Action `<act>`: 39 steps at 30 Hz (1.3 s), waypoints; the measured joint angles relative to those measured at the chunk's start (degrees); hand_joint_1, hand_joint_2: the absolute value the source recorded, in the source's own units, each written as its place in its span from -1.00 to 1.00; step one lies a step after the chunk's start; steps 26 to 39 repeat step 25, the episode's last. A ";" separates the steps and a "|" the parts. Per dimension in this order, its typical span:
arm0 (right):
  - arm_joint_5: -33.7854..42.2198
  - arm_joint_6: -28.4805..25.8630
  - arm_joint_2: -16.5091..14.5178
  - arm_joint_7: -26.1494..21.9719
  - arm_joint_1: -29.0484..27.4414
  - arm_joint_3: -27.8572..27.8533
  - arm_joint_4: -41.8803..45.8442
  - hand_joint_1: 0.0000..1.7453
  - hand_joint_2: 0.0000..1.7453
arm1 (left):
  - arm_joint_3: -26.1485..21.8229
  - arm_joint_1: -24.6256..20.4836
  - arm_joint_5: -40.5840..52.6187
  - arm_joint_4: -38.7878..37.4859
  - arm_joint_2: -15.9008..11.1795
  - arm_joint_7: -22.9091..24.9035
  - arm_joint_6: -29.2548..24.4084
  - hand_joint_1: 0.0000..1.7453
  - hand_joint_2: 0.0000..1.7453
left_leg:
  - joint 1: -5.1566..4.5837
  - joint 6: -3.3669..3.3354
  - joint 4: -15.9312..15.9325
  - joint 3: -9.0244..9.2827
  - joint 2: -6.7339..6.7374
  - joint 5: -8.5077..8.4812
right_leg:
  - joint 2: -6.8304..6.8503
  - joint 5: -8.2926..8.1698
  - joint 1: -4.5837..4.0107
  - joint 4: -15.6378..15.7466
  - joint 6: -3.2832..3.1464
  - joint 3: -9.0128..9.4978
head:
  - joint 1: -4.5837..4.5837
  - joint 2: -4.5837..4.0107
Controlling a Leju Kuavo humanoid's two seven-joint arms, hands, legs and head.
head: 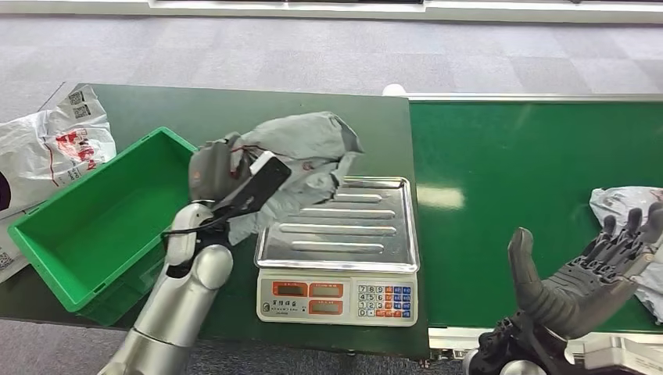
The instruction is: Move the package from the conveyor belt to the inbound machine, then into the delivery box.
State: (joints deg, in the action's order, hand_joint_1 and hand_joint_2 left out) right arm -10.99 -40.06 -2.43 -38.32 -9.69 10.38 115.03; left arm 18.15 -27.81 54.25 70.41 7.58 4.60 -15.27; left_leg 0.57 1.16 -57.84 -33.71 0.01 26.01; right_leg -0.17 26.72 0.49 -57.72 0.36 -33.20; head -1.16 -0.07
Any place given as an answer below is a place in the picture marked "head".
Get green plastic crate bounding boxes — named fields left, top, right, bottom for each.
left=7, top=127, right=200, bottom=327

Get green conveyor belt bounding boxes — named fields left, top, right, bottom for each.
left=409, top=101, right=663, bottom=334

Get white courier bag with QR code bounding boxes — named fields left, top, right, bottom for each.
left=0, top=220, right=32, bottom=284

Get grey package with red print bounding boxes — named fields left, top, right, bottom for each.
left=210, top=111, right=364, bottom=247

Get crumpled grey-white package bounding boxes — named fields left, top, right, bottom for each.
left=589, top=186, right=663, bottom=326

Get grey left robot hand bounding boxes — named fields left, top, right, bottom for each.
left=187, top=131, right=253, bottom=209

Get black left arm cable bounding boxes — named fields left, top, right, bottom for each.
left=161, top=212, right=232, bottom=255

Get white electronic scale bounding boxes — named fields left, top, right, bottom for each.
left=253, top=176, right=421, bottom=328

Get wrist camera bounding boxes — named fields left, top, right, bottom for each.
left=220, top=151, right=292, bottom=214
left=579, top=336, right=663, bottom=375

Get large white red-printed courier bag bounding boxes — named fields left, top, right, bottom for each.
left=0, top=85, right=117, bottom=221

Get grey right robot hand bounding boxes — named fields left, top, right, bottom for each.
left=507, top=202, right=663, bottom=341

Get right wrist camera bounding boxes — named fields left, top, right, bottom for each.
left=579, top=336, right=663, bottom=375

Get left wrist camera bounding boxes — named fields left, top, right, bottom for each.
left=220, top=151, right=292, bottom=214

